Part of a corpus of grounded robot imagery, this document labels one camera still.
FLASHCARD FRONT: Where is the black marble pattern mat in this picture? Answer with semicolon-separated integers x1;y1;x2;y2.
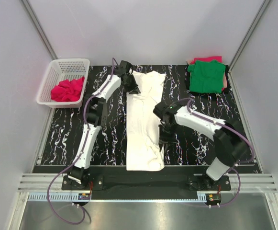
32;64;264;174

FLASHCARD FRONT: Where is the left controller board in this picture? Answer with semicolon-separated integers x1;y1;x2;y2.
78;193;91;200

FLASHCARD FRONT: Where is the white printed t-shirt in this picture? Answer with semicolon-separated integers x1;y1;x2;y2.
126;71;166;172

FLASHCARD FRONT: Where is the right controller board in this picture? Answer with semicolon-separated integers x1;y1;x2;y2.
206;194;222;203

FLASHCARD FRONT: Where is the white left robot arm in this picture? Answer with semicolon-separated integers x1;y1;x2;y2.
67;60;140;185

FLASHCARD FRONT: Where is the folded green t-shirt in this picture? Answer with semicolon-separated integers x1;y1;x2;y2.
187;60;226;93

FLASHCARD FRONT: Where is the aluminium rail frame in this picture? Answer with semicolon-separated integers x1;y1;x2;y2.
9;167;278;230

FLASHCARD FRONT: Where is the folded red t-shirt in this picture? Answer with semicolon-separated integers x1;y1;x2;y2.
188;56;222;65

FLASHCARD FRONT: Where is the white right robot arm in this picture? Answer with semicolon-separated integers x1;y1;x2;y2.
153;98;255;182

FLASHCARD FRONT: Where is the controller board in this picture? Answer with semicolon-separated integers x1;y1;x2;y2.
206;194;222;203
78;193;91;200

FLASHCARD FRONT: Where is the crumpled pink t-shirt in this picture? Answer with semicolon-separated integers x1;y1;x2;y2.
50;77;85;102

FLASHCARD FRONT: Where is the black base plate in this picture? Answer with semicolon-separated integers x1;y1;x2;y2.
61;166;231;201

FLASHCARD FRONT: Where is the white plastic basket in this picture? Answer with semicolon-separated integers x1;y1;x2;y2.
36;58;90;108

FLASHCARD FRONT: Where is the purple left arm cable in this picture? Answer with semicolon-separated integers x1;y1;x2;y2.
46;57;120;225

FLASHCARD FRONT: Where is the folded peach t-shirt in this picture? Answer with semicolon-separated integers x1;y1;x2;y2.
222;72;228;91

